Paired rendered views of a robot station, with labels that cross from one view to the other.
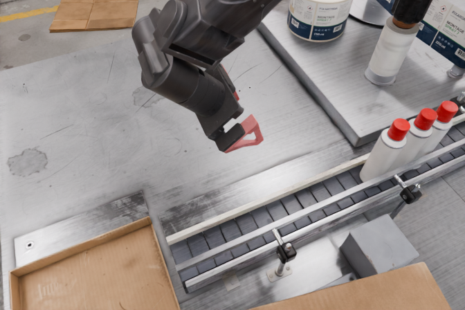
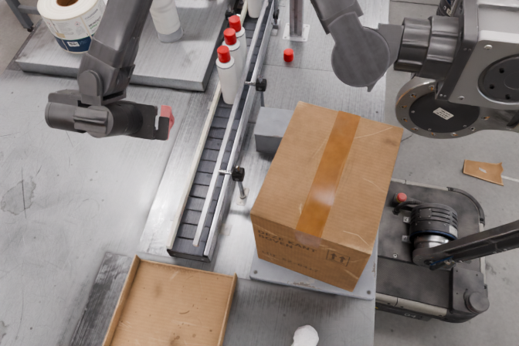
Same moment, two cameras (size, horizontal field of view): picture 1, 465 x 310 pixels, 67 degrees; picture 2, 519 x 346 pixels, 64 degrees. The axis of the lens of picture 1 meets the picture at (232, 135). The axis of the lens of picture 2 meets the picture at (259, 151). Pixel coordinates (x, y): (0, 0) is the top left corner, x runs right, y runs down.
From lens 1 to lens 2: 0.40 m
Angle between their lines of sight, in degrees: 28
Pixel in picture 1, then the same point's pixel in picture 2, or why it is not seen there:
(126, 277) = (165, 299)
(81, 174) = (45, 295)
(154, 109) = (39, 201)
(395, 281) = (297, 120)
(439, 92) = (214, 15)
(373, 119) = (197, 64)
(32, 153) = not seen: outside the picture
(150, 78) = (102, 129)
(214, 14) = (118, 60)
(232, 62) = not seen: hidden behind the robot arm
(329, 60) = not seen: hidden behind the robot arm
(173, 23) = (98, 84)
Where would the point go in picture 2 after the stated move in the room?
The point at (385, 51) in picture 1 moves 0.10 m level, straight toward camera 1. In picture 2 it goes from (162, 15) to (172, 33)
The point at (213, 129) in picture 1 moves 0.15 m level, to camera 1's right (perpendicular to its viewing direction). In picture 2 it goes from (151, 131) to (201, 81)
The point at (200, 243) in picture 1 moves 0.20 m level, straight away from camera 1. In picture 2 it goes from (186, 228) to (120, 204)
